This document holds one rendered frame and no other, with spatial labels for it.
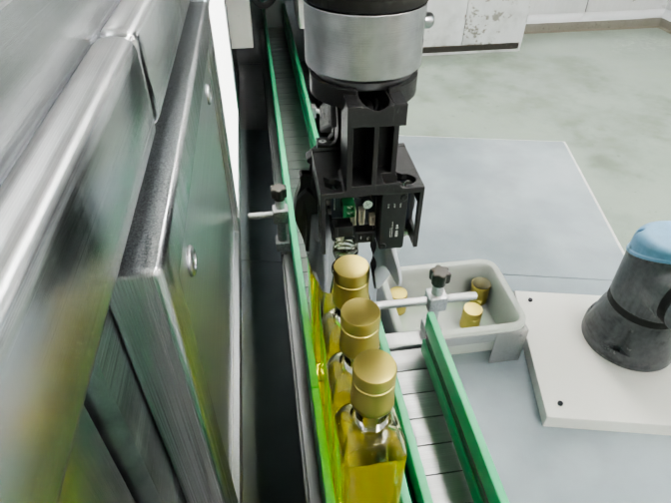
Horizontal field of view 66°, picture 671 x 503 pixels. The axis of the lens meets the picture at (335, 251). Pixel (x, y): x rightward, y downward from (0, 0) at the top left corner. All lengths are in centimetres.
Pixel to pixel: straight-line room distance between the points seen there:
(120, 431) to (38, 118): 16
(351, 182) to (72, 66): 17
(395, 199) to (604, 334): 68
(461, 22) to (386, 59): 424
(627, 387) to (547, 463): 20
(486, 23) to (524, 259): 358
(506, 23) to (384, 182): 437
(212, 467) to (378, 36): 30
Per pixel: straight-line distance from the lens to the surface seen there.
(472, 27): 460
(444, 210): 129
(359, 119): 32
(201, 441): 36
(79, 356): 18
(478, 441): 62
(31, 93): 23
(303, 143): 128
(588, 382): 96
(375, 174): 34
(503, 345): 94
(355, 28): 32
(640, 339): 98
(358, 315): 44
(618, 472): 92
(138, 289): 26
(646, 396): 99
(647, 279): 91
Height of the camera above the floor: 148
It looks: 40 degrees down
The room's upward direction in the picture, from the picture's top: straight up
